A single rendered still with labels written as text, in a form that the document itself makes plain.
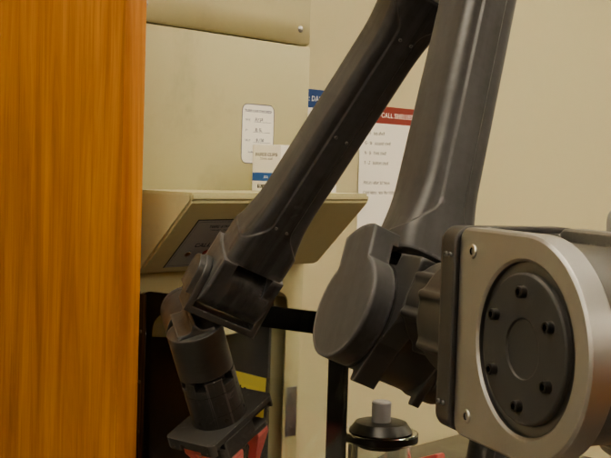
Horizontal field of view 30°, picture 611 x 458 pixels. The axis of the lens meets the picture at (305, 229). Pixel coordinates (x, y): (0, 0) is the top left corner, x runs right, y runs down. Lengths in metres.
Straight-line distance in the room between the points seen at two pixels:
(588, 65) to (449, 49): 2.30
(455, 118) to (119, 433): 0.61
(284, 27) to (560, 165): 1.59
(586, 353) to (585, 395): 0.02
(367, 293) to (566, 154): 2.34
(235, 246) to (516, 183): 1.83
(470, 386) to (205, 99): 0.87
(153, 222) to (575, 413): 0.84
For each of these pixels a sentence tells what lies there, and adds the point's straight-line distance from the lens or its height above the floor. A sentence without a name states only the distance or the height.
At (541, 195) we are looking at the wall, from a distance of 2.97.
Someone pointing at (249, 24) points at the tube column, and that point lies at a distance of 1.52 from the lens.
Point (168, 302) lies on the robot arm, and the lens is 1.22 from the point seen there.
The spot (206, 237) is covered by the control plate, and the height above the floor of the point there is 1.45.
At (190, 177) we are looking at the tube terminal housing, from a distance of 1.45.
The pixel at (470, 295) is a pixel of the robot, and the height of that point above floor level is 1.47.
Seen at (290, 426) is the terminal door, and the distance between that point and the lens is 1.25.
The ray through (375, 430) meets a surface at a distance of 1.64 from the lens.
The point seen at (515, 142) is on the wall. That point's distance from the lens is 2.85.
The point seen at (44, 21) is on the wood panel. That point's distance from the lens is 1.39.
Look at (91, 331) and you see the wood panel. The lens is 1.31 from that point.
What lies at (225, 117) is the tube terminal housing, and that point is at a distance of 1.49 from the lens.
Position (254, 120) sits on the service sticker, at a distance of 1.52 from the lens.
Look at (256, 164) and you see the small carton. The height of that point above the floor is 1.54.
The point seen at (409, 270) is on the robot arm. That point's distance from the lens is 0.75.
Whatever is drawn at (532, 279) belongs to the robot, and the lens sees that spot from 0.60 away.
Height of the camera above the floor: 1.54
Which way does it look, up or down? 3 degrees down
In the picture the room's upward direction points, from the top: 2 degrees clockwise
